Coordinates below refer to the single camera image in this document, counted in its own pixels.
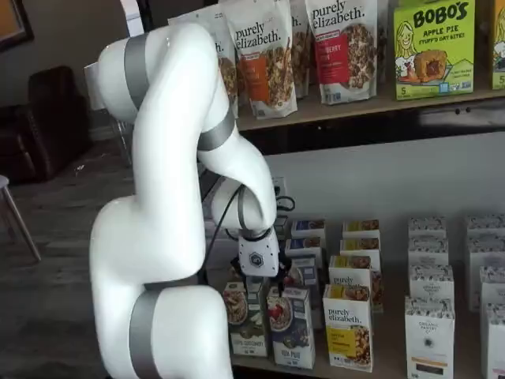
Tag dark framed picture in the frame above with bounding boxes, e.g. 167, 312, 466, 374
0, 0, 35, 52

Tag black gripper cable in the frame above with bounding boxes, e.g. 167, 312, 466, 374
207, 185, 248, 273

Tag white organic pantry box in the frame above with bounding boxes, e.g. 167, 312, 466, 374
407, 216, 448, 240
481, 303, 505, 379
479, 266, 505, 313
465, 235, 505, 313
464, 215, 505, 240
407, 238, 450, 268
404, 296, 456, 379
408, 265, 455, 303

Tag yellow white granola box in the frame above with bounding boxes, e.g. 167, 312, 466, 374
339, 237, 382, 260
328, 255, 383, 315
342, 220, 380, 240
322, 283, 374, 373

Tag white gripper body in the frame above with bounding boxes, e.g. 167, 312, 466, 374
238, 228, 282, 280

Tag white cabinet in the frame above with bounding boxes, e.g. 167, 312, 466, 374
120, 0, 140, 39

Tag green Bobo's oat bites box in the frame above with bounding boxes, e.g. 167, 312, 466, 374
393, 0, 477, 100

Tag clear acrylic chair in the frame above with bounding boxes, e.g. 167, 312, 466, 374
83, 62, 133, 167

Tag black metal wood shelf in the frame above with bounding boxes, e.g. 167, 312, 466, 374
196, 84, 505, 379

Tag white granola bag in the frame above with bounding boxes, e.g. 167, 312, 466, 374
290, 0, 312, 99

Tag orange label granola bag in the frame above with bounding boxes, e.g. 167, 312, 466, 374
224, 0, 299, 119

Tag blue label granola bag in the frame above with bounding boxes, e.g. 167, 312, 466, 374
167, 6, 240, 118

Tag brown leather armchair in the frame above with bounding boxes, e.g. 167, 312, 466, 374
0, 66, 94, 186

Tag red label granola bag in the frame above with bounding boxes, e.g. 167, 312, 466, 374
305, 0, 380, 106

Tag grey stool white legs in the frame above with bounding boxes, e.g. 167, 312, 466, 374
0, 175, 43, 264

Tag yellow Bobo's box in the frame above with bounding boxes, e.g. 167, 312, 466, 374
491, 0, 505, 91

